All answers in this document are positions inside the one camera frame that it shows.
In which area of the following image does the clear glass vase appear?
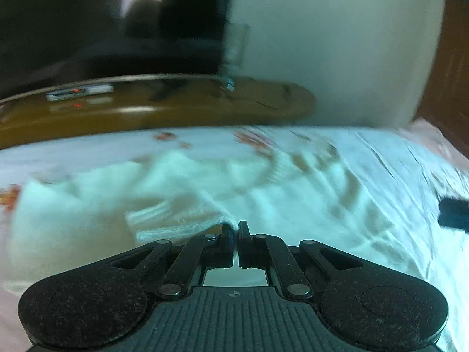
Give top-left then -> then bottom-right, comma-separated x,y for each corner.
218,22 -> 252,94

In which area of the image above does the white knit garment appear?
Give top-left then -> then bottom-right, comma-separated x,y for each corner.
7,132 -> 389,283

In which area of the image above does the wooden television table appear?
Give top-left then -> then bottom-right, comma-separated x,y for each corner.
0,75 -> 317,151

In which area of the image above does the black flat television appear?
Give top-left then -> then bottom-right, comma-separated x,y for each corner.
0,0 -> 235,101

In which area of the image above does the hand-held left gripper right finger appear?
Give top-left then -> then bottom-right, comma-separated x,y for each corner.
237,221 -> 364,300

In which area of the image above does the white floral bed sheet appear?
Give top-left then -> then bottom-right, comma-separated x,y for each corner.
0,119 -> 469,352

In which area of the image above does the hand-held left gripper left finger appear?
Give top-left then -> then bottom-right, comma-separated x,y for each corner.
106,225 -> 236,299

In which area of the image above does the brown wooden door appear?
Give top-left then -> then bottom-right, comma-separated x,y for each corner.
416,0 -> 469,155

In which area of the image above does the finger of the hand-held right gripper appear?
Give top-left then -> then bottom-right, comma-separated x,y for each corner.
438,198 -> 469,234

